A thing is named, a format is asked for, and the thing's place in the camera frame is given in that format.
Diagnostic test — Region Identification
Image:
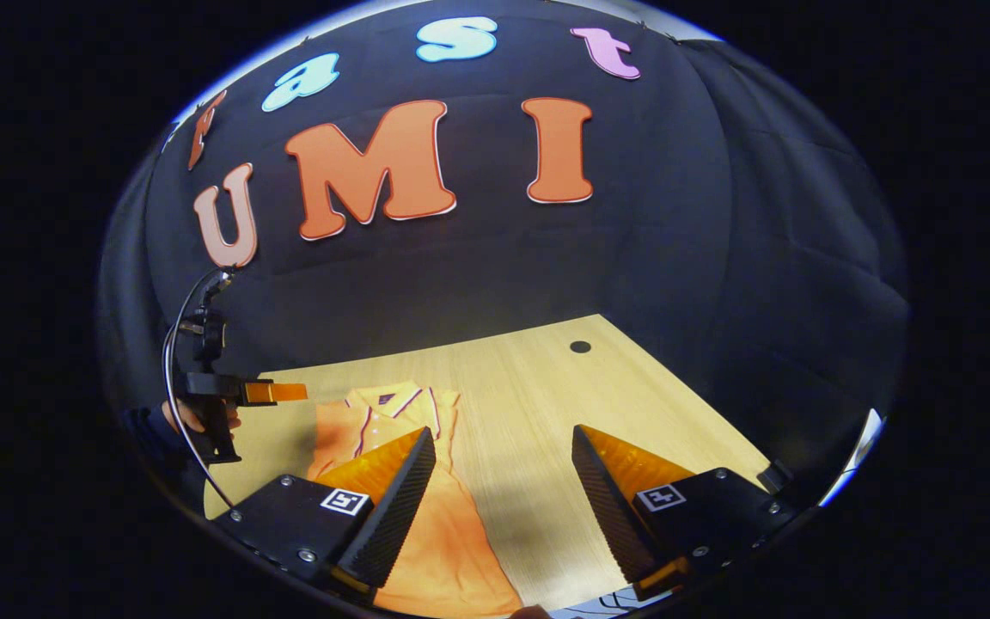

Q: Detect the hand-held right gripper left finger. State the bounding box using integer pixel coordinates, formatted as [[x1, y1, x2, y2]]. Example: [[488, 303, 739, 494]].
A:
[[213, 427, 437, 603]]

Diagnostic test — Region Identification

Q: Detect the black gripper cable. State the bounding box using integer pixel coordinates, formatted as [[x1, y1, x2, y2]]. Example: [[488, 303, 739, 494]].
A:
[[162, 268, 236, 510]]

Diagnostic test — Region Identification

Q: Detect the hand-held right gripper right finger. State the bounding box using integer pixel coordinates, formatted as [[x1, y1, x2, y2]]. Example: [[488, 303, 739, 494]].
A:
[[571, 424, 801, 603]]

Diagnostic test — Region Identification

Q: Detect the orange T-shirt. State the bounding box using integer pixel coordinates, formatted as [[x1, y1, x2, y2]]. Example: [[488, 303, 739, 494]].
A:
[[306, 381, 523, 618]]

